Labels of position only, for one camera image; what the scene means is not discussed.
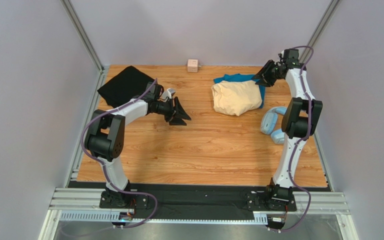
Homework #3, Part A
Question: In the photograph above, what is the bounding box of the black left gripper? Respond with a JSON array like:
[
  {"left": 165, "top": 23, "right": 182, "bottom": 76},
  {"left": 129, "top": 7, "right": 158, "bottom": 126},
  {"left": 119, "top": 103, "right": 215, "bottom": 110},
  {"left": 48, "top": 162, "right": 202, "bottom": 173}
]
[{"left": 154, "top": 96, "right": 192, "bottom": 126}]

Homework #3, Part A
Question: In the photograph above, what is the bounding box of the beige t shirt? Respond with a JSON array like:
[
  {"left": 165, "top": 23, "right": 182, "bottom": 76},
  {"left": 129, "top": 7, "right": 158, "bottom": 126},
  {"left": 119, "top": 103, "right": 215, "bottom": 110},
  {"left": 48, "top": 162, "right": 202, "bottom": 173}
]
[{"left": 211, "top": 80, "right": 264, "bottom": 117}]

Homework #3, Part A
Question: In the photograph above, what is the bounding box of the blue t shirt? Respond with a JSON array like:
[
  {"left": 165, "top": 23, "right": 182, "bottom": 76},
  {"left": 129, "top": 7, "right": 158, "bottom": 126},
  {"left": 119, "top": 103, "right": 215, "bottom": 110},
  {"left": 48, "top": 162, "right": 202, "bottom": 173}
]
[{"left": 213, "top": 73, "right": 266, "bottom": 109}]

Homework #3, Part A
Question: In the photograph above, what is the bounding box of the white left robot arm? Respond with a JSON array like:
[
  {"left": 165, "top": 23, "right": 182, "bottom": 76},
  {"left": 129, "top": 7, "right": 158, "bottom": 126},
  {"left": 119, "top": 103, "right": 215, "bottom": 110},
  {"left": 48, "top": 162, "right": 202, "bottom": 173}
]
[{"left": 81, "top": 97, "right": 192, "bottom": 198}]

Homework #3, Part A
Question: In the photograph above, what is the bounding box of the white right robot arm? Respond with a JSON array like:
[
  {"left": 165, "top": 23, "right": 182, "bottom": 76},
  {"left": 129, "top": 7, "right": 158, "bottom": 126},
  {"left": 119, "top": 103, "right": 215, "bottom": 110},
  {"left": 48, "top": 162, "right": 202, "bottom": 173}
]
[{"left": 253, "top": 60, "right": 323, "bottom": 203}]

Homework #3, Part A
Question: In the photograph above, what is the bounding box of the black t shirt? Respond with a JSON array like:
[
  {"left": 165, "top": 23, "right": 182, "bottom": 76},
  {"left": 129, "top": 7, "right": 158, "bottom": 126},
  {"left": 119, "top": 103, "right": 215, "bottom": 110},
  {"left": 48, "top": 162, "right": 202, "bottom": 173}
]
[{"left": 97, "top": 65, "right": 155, "bottom": 108}]

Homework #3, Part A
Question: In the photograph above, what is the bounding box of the black base mat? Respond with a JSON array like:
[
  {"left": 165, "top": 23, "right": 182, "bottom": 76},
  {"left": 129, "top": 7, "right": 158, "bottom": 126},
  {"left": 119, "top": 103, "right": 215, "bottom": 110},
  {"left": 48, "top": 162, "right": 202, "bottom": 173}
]
[{"left": 67, "top": 182, "right": 332, "bottom": 221}]

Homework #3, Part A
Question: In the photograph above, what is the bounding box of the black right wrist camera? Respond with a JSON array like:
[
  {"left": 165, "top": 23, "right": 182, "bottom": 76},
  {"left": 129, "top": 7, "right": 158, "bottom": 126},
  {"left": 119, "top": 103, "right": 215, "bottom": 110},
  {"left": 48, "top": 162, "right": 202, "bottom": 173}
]
[{"left": 282, "top": 48, "right": 300, "bottom": 68}]

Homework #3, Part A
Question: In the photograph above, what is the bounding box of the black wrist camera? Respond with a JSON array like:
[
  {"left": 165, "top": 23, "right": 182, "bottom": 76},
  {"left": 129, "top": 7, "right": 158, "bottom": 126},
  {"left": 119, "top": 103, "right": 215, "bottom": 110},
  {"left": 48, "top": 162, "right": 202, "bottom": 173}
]
[
  {"left": 142, "top": 82, "right": 165, "bottom": 103},
  {"left": 282, "top": 48, "right": 300, "bottom": 68}
]

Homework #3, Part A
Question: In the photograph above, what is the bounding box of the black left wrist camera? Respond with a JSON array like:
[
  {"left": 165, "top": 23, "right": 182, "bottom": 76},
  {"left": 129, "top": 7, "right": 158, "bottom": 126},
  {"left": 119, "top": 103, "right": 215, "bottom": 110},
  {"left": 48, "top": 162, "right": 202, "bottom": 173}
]
[{"left": 142, "top": 82, "right": 165, "bottom": 103}]

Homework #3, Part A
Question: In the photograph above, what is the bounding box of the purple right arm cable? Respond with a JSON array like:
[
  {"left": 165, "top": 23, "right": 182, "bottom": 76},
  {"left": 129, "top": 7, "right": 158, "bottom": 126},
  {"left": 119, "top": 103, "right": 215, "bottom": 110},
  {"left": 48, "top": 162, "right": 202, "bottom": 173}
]
[{"left": 266, "top": 45, "right": 315, "bottom": 233}]

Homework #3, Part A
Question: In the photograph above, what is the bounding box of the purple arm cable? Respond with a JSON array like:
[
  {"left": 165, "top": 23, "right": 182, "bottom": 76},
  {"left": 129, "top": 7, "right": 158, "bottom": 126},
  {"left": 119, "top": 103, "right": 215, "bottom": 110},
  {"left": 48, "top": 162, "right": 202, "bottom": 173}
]
[
  {"left": 266, "top": 45, "right": 315, "bottom": 233},
  {"left": 80, "top": 78, "right": 159, "bottom": 230}
]

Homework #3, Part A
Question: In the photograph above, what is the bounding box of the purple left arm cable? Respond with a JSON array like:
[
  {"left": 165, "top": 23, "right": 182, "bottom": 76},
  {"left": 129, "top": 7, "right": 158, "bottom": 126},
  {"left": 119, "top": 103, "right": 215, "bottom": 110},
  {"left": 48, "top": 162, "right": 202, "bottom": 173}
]
[{"left": 80, "top": 78, "right": 159, "bottom": 230}]

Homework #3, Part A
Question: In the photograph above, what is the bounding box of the right aluminium corner post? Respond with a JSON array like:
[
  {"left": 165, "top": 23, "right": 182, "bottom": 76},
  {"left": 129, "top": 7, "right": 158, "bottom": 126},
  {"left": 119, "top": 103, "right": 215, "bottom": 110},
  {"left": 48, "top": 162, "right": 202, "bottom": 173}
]
[{"left": 299, "top": 0, "right": 342, "bottom": 63}]

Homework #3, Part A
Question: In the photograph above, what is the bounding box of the aluminium corner post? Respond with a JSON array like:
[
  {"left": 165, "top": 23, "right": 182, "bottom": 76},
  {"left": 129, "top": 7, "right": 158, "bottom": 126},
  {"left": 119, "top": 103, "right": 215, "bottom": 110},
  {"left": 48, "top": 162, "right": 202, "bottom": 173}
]
[
  {"left": 60, "top": 0, "right": 104, "bottom": 71},
  {"left": 299, "top": 0, "right": 342, "bottom": 63}
]

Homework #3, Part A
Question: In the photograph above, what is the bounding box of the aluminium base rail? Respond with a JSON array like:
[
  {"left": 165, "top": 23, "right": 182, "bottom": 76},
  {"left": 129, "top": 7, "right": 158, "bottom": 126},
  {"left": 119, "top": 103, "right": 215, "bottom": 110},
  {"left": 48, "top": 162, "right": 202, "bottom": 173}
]
[{"left": 40, "top": 185, "right": 358, "bottom": 240}]

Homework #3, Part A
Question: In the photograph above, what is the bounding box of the left aluminium corner post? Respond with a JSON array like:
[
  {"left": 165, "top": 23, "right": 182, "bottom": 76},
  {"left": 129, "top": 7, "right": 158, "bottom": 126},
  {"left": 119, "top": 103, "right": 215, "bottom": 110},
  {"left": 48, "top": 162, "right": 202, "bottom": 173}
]
[{"left": 60, "top": 0, "right": 104, "bottom": 71}]

